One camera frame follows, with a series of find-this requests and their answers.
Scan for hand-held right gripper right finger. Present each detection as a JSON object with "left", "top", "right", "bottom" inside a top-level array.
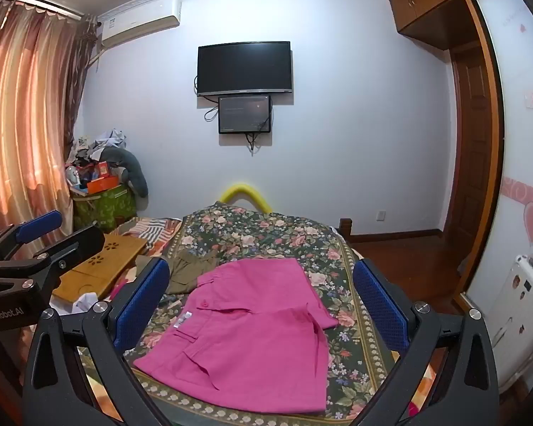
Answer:
[{"left": 351, "top": 258, "right": 501, "bottom": 426}]

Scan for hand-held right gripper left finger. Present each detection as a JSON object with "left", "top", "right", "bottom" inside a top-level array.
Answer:
[{"left": 22, "top": 257, "right": 172, "bottom": 426}]

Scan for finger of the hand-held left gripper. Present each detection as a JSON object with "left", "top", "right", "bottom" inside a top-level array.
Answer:
[
  {"left": 0, "top": 225, "right": 106, "bottom": 297},
  {"left": 0, "top": 211, "right": 64, "bottom": 272}
]

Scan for pink pants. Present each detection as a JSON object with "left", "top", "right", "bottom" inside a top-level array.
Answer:
[{"left": 133, "top": 257, "right": 339, "bottom": 413}]

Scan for olive green pants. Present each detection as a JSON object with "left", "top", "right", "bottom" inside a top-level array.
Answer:
[{"left": 135, "top": 248, "right": 223, "bottom": 296}]

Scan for wooden lap desk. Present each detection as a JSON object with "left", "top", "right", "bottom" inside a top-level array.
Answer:
[{"left": 52, "top": 232, "right": 149, "bottom": 302}]

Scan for green patterned storage box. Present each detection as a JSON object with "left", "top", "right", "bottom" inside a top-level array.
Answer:
[{"left": 73, "top": 184, "right": 138, "bottom": 234}]

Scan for white cloth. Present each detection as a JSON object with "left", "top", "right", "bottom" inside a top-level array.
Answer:
[{"left": 71, "top": 292, "right": 101, "bottom": 317}]

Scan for orange box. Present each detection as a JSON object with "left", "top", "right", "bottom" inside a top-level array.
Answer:
[{"left": 86, "top": 175, "right": 120, "bottom": 195}]

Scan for striped cloth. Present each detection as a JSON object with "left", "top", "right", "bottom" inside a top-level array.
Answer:
[{"left": 124, "top": 217, "right": 183, "bottom": 249}]

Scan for pile of clothes and clutter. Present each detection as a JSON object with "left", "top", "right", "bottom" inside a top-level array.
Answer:
[{"left": 64, "top": 129, "right": 129, "bottom": 187}]

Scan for grey plush toy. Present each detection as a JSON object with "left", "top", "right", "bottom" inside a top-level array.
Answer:
[{"left": 100, "top": 147, "right": 150, "bottom": 198}]

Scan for orange pink curtain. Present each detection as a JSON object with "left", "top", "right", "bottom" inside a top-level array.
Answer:
[{"left": 0, "top": 0, "right": 101, "bottom": 237}]

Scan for dark floral blanket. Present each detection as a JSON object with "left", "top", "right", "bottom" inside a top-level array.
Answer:
[{"left": 77, "top": 202, "right": 403, "bottom": 422}]

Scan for white appliance with stickers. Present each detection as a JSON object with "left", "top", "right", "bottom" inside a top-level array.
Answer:
[{"left": 491, "top": 254, "right": 533, "bottom": 365}]

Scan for yellow foam tube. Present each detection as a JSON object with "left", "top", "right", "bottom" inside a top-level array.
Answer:
[{"left": 220, "top": 182, "right": 274, "bottom": 214}]

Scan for brown wooden door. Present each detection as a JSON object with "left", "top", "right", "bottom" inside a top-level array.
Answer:
[{"left": 448, "top": 42, "right": 495, "bottom": 249}]

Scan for white heart-print wardrobe door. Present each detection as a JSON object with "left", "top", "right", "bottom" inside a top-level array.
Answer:
[{"left": 464, "top": 0, "right": 533, "bottom": 351}]

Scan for white air conditioner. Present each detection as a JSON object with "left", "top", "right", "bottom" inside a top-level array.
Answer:
[{"left": 98, "top": 0, "right": 182, "bottom": 49}]

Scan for wooden overhead cabinet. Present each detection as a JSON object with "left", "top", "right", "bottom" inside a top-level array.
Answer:
[{"left": 388, "top": 0, "right": 500, "bottom": 50}]

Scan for small black wall monitor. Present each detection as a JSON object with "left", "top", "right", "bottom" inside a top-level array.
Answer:
[{"left": 217, "top": 94, "right": 273, "bottom": 135}]

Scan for black wall television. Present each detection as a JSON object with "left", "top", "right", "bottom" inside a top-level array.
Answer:
[{"left": 196, "top": 41, "right": 293, "bottom": 97}]

